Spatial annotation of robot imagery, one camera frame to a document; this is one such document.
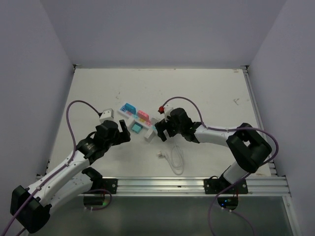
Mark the aluminium rail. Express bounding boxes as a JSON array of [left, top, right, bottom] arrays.
[[241, 65, 278, 177], [92, 177, 290, 197]]

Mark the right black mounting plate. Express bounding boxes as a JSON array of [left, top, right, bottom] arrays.
[[203, 176, 249, 194]]

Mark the white power strip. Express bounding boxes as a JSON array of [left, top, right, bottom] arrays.
[[117, 105, 157, 134]]

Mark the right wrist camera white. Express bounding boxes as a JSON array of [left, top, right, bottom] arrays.
[[158, 104, 174, 122]]

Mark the pink plug adapter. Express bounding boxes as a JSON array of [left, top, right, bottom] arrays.
[[137, 110, 150, 121]]

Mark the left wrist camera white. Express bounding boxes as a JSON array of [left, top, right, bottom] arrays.
[[99, 108, 114, 123]]

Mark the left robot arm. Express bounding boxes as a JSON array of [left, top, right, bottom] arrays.
[[10, 120, 131, 234]]

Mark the black mounting plate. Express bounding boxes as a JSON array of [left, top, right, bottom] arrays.
[[99, 178, 118, 194], [203, 176, 249, 194]]

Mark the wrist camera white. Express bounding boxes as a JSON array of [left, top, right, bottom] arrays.
[[99, 108, 114, 123], [158, 104, 174, 122]]

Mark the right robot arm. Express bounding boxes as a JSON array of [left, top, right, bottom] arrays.
[[155, 107, 272, 193]]

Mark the white long charger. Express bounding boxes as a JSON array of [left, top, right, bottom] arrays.
[[144, 129, 155, 143]]

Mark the aluminium right side rail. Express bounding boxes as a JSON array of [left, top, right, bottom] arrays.
[[241, 65, 278, 177]]

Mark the blue plug adapter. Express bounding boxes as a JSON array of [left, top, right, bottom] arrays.
[[124, 103, 137, 115]]

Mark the white power strip cord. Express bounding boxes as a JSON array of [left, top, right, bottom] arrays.
[[156, 142, 185, 176]]

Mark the aluminium front rail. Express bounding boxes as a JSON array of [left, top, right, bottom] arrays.
[[92, 177, 290, 197]]

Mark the white plug adapter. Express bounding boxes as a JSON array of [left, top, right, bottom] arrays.
[[151, 117, 160, 125]]

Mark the teal usb charger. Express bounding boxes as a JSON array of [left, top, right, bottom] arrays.
[[131, 123, 143, 134]]

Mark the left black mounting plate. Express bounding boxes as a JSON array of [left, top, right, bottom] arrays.
[[99, 178, 118, 194]]

